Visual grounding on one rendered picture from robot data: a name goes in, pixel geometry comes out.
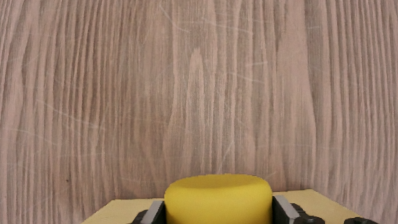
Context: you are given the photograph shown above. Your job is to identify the wooden door panel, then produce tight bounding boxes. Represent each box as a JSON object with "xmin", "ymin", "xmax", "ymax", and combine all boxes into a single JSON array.
[{"xmin": 81, "ymin": 189, "xmax": 362, "ymax": 224}]

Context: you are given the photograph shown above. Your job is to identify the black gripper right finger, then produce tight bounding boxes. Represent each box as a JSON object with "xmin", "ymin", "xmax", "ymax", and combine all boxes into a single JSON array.
[{"xmin": 272, "ymin": 195, "xmax": 379, "ymax": 224}]

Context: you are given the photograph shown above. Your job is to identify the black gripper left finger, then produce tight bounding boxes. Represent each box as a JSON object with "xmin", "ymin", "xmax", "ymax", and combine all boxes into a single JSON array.
[{"xmin": 128, "ymin": 200, "xmax": 166, "ymax": 224}]

